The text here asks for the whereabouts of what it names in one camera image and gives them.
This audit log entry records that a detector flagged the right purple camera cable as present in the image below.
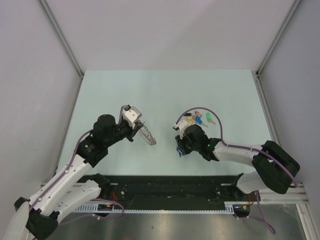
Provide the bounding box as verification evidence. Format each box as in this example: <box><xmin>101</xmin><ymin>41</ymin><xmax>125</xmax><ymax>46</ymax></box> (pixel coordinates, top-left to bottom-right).
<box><xmin>174</xmin><ymin>107</ymin><xmax>300</xmax><ymax>236</ymax></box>

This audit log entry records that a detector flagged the aluminium frame post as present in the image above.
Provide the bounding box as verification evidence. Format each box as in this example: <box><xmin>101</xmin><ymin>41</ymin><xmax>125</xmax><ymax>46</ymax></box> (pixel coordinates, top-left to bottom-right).
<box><xmin>255</xmin><ymin>0</ymin><xmax>304</xmax><ymax>78</ymax></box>
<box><xmin>36</xmin><ymin>0</ymin><xmax>84</xmax><ymax>80</ymax></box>

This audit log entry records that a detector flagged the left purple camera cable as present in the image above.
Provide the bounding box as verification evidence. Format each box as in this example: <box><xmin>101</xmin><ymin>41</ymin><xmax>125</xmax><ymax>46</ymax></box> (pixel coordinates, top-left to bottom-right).
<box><xmin>27</xmin><ymin>104</ymin><xmax>131</xmax><ymax>233</ymax></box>

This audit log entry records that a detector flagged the green tag key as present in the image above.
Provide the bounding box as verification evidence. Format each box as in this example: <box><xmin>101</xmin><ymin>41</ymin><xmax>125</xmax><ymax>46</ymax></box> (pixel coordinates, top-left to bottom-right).
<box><xmin>205</xmin><ymin>112</ymin><xmax>216</xmax><ymax>125</ymax></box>

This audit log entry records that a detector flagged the blue tag key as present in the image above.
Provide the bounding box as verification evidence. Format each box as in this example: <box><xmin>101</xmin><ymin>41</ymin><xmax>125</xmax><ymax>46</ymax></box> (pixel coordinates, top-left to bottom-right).
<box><xmin>195</xmin><ymin>116</ymin><xmax>208</xmax><ymax>128</ymax></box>
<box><xmin>176</xmin><ymin>148</ymin><xmax>184</xmax><ymax>157</ymax></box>

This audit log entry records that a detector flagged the yellow tag key upper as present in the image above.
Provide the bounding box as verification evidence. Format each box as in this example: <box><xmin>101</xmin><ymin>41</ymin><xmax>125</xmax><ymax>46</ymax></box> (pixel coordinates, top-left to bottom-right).
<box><xmin>186</xmin><ymin>116</ymin><xmax>196</xmax><ymax>125</ymax></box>

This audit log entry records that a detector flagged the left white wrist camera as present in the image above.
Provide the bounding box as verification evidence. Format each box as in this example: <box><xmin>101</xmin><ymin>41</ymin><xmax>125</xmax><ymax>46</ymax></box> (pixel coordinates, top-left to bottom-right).
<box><xmin>122</xmin><ymin>105</ymin><xmax>142</xmax><ymax>129</ymax></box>

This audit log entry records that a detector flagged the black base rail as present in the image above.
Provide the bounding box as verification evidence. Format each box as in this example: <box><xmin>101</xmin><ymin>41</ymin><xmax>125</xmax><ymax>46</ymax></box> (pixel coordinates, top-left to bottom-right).
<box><xmin>106</xmin><ymin>175</ymin><xmax>249</xmax><ymax>211</ymax></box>

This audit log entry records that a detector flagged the purple camera cable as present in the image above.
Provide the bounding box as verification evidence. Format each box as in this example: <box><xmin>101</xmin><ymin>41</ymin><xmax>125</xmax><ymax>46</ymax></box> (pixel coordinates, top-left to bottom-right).
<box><xmin>174</xmin><ymin>107</ymin><xmax>300</xmax><ymax>236</ymax></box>
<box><xmin>27</xmin><ymin>104</ymin><xmax>131</xmax><ymax>233</ymax></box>

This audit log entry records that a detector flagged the round metal keyring disc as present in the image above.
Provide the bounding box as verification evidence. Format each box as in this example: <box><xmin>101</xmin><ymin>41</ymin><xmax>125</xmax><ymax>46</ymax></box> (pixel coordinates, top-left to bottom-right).
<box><xmin>138</xmin><ymin>120</ymin><xmax>157</xmax><ymax>146</ymax></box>

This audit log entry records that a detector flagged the right aluminium frame post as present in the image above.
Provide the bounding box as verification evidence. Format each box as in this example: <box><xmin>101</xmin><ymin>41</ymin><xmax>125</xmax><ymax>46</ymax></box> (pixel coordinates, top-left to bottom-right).
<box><xmin>255</xmin><ymin>0</ymin><xmax>304</xmax><ymax>78</ymax></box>

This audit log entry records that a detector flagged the white slotted cable duct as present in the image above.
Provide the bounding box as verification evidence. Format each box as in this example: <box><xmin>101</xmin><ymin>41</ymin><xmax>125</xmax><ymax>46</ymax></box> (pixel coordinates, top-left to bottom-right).
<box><xmin>72</xmin><ymin>202</ymin><xmax>241</xmax><ymax>215</ymax></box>

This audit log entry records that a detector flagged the left aluminium frame post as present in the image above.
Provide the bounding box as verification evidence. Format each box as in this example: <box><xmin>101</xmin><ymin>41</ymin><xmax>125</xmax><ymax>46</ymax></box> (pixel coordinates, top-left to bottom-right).
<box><xmin>36</xmin><ymin>0</ymin><xmax>84</xmax><ymax>80</ymax></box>

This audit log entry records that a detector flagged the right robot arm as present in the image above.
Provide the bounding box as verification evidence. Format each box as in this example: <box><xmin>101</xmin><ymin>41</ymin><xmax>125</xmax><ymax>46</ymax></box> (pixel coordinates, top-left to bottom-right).
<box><xmin>175</xmin><ymin>125</ymin><xmax>301</xmax><ymax>201</ymax></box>

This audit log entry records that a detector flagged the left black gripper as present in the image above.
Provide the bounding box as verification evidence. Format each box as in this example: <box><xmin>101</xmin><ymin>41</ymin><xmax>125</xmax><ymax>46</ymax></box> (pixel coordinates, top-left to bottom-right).
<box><xmin>104</xmin><ymin>112</ymin><xmax>143</xmax><ymax>147</ymax></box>

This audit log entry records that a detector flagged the red tag key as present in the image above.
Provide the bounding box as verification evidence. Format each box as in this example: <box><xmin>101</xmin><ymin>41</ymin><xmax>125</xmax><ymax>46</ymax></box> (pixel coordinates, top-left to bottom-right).
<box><xmin>194</xmin><ymin>110</ymin><xmax>202</xmax><ymax>118</ymax></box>

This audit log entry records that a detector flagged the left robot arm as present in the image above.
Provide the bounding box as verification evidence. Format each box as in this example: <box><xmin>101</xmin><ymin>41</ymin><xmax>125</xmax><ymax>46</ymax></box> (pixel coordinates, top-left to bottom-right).
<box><xmin>14</xmin><ymin>108</ymin><xmax>144</xmax><ymax>240</ymax></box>

